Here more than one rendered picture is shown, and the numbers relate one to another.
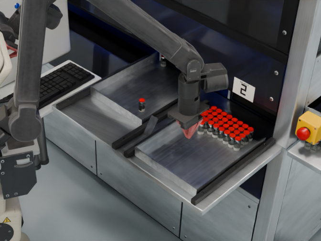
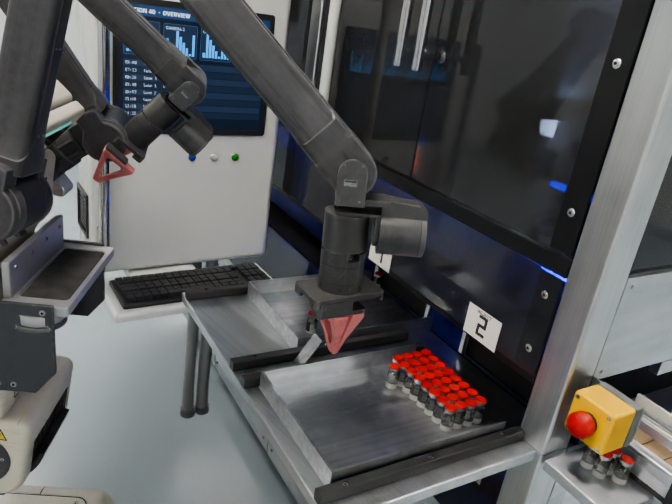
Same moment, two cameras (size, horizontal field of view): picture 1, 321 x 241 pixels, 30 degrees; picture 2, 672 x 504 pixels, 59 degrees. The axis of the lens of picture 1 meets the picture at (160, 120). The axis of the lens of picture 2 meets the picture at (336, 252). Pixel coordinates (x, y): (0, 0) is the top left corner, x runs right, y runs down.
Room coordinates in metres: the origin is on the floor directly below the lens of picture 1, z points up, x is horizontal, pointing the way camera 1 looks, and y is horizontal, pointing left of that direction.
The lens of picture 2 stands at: (0.59, -0.25, 1.51)
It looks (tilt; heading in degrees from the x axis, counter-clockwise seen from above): 22 degrees down; 15
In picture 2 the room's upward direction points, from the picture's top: 9 degrees clockwise
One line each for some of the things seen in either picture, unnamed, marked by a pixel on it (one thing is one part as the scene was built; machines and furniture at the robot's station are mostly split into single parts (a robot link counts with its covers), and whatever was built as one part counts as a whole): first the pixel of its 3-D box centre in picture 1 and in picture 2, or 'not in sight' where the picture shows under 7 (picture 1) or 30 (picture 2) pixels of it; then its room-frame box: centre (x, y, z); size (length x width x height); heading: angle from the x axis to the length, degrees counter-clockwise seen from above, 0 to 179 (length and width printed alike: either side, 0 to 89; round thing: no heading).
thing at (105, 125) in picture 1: (170, 122); (348, 360); (1.60, -0.03, 0.87); 0.70 x 0.48 x 0.02; 48
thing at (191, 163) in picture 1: (200, 146); (379, 404); (1.45, -0.13, 0.90); 0.34 x 0.26 x 0.04; 138
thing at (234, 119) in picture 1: (231, 123); (449, 384); (1.57, -0.24, 0.90); 0.18 x 0.02 x 0.05; 48
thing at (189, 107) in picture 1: (188, 104); (341, 273); (1.27, -0.07, 1.20); 0.10 x 0.07 x 0.07; 137
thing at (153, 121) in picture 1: (140, 133); (284, 355); (1.49, 0.06, 0.91); 0.14 x 0.03 x 0.06; 138
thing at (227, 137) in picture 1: (218, 132); (420, 391); (1.52, -0.19, 0.90); 0.18 x 0.02 x 0.05; 48
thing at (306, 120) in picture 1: (312, 126); (602, 417); (1.46, -0.47, 1.00); 0.08 x 0.07 x 0.07; 138
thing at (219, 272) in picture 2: (44, 90); (196, 282); (1.83, 0.45, 0.82); 0.40 x 0.14 x 0.02; 141
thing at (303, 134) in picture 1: (304, 133); (582, 424); (1.42, -0.44, 0.99); 0.04 x 0.04 x 0.04; 48
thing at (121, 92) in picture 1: (149, 87); (339, 305); (1.76, 0.04, 0.90); 0.34 x 0.26 x 0.04; 138
